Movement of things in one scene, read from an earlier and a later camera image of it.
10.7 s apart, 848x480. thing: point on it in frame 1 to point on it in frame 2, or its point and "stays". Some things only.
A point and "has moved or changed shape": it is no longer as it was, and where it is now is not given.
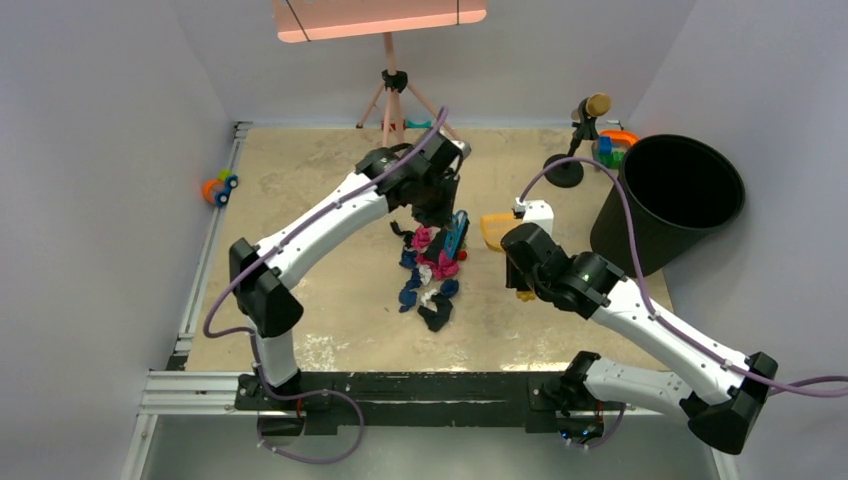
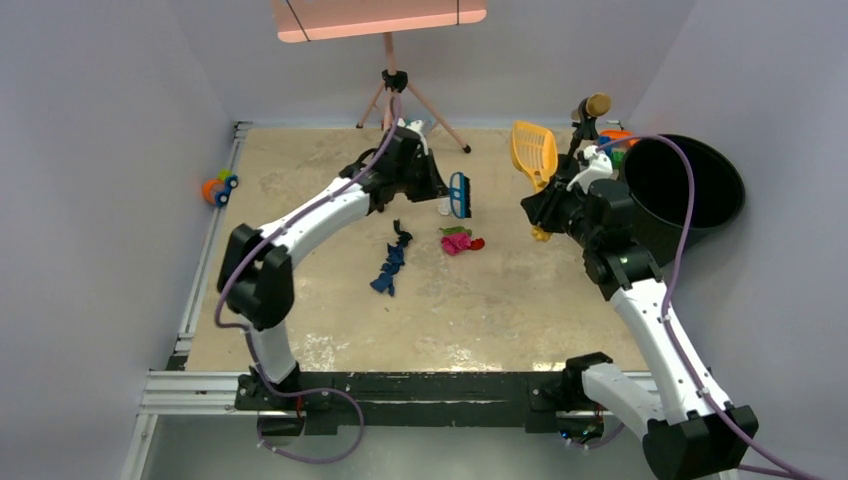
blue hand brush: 457,233 has moved or changed shape
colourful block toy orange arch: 611,146 stays
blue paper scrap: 408,258 to 395,257
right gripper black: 514,279 to 542,208
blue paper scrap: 407,296 to 384,281
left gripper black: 441,217 to 434,187
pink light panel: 297,21 stays
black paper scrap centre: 408,235 stays
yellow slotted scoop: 493,227 to 535,152
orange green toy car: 217,190 stays
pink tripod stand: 395,82 stays
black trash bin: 682,191 stays
